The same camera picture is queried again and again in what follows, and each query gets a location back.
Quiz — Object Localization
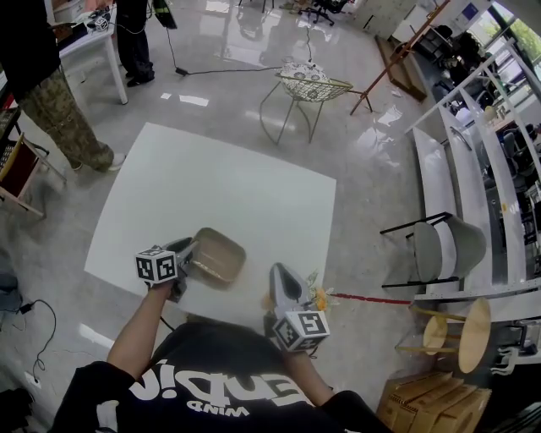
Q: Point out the wooden easel stand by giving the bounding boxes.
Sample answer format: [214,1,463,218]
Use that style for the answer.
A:
[349,0,451,117]

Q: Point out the person's black printed t-shirt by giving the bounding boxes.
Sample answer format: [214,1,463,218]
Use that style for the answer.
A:
[49,321,395,433]

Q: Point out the person's right forearm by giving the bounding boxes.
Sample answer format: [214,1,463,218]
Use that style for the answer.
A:
[280,348,338,408]

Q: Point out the black office chair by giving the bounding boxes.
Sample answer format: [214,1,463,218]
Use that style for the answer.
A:
[297,0,355,28]

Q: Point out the spare hand-held gripper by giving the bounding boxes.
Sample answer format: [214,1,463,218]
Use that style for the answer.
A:
[85,11,112,33]

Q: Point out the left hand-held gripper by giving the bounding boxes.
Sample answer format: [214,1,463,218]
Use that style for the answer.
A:
[135,238,201,304]

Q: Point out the large wooden stool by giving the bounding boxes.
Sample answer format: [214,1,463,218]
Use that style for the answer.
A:
[407,296,493,375]

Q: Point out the wooden frame chair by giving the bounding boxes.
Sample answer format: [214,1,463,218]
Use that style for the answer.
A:
[0,107,68,220]

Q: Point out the floral seat cushion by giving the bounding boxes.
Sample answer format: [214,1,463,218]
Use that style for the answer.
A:
[279,62,332,101]

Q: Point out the olive wire chair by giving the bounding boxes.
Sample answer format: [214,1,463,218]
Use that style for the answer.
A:
[259,67,354,146]

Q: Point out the white side table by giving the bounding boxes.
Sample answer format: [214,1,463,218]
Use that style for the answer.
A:
[44,0,129,106]

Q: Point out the black floor cable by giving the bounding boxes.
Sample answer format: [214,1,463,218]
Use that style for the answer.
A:
[163,24,314,78]

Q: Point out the grey upholstered chair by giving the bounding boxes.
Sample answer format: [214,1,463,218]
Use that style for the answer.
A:
[380,211,489,290]

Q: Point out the red floor tape strip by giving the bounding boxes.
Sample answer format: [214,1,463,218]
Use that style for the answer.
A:
[326,292,413,306]

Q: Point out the yellow artificial flowers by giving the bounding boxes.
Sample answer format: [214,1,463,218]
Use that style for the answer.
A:
[304,269,336,313]

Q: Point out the white shelf unit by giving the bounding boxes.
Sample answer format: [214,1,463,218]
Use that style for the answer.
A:
[404,36,541,315]

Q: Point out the small wooden stool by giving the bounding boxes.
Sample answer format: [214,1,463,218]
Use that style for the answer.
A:
[394,314,462,356]

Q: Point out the brown wooden board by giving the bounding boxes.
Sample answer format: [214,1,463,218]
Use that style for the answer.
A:
[374,35,429,103]

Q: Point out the tan rectangular container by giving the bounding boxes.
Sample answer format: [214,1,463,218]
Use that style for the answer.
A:
[191,227,248,292]

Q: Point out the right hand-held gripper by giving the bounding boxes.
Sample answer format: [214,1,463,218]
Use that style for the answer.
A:
[269,262,331,354]

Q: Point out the thin black cable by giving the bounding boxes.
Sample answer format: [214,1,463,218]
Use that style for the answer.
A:
[18,298,58,384]

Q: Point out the person's left forearm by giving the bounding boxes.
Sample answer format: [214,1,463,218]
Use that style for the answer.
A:
[106,280,175,382]

